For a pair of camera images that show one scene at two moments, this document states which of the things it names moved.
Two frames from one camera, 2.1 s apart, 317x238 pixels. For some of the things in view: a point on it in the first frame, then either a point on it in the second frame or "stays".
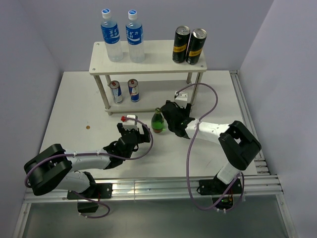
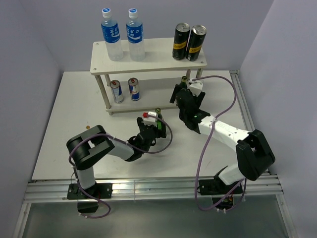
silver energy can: x=133 y=87 stays
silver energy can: x=116 y=91 stays
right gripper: x=188 y=109 -> x=198 y=99
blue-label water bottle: x=110 y=32 stays
